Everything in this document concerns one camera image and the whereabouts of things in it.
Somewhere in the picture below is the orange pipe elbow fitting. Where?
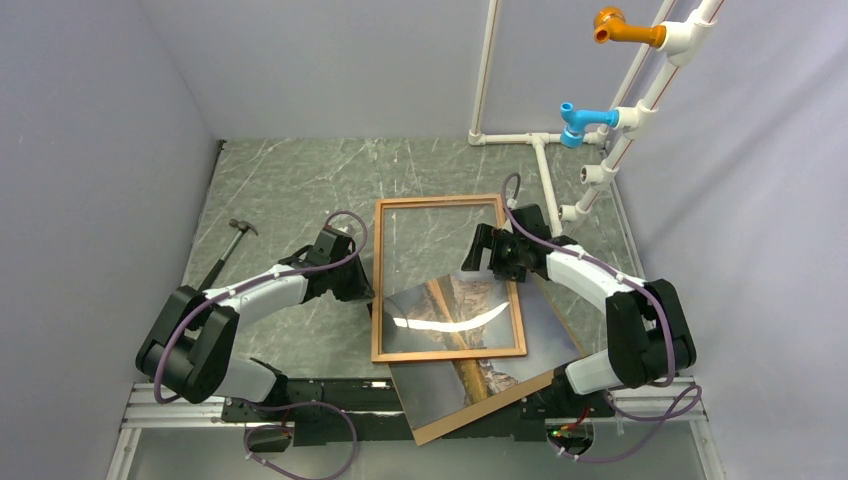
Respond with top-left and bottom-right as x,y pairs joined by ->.
593,6 -> 667,48

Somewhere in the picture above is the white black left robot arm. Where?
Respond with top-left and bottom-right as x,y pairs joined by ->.
135,226 -> 374,420

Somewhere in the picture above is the black handled claw hammer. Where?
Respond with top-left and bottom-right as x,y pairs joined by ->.
198,218 -> 259,291

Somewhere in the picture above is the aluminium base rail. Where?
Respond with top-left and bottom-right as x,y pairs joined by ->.
107,377 -> 725,479

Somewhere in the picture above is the white PVC pipe rack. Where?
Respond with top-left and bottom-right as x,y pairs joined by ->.
467,1 -> 723,234

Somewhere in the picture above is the brown backing board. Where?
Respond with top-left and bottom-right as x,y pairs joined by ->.
410,264 -> 591,446

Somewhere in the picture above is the glossy mountain landscape photo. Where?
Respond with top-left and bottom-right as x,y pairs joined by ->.
379,271 -> 583,445

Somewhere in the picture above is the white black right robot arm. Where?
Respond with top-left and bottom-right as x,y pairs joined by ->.
461,204 -> 697,415

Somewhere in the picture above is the blue pipe elbow fitting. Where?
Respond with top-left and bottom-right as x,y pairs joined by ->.
560,102 -> 620,148

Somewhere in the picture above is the wooden picture frame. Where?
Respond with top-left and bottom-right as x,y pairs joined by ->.
371,194 -> 527,363

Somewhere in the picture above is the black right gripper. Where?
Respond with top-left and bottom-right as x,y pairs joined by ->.
461,224 -> 526,282

